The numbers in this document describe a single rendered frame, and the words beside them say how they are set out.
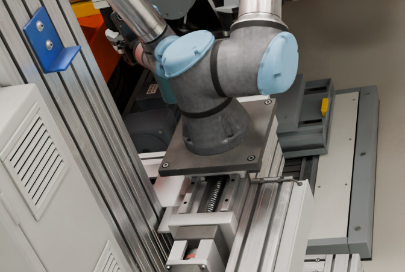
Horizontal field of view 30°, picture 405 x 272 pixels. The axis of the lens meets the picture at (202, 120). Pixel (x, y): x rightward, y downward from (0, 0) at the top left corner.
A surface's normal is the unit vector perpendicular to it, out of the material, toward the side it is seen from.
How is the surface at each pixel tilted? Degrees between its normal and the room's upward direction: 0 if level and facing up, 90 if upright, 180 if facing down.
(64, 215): 90
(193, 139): 73
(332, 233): 0
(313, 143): 90
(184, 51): 7
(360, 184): 0
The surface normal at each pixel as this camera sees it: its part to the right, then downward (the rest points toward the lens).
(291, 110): -0.30, -0.79
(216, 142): -0.02, 0.28
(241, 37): -0.59, -0.22
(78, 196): 0.92, -0.10
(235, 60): -0.43, -0.15
